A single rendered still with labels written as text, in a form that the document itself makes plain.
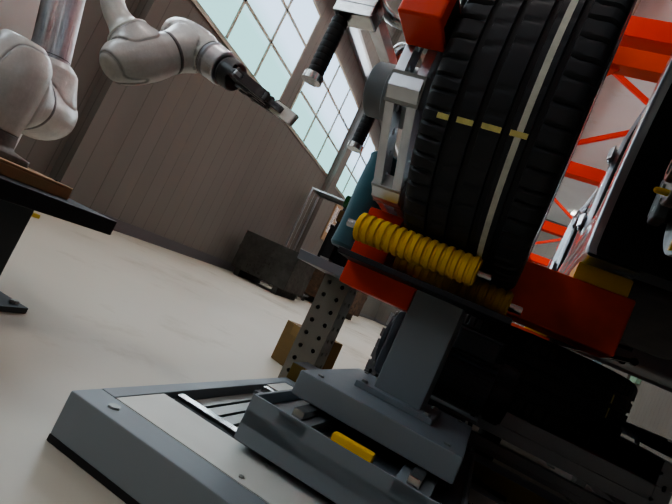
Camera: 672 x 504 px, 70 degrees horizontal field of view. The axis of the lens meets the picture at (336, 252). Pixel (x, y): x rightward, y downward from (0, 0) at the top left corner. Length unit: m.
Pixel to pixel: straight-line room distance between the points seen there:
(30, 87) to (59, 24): 0.30
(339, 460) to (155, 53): 0.95
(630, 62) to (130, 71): 3.43
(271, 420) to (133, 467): 0.21
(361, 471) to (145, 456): 0.30
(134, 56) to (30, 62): 0.24
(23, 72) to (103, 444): 0.87
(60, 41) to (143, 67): 0.39
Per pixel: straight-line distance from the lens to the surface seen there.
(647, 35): 4.86
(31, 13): 3.53
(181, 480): 0.72
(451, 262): 0.88
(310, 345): 1.65
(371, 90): 1.15
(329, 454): 0.78
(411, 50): 0.92
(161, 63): 1.26
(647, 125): 1.51
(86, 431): 0.81
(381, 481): 0.77
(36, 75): 1.36
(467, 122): 0.80
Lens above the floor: 0.37
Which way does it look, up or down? 4 degrees up
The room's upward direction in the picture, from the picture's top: 25 degrees clockwise
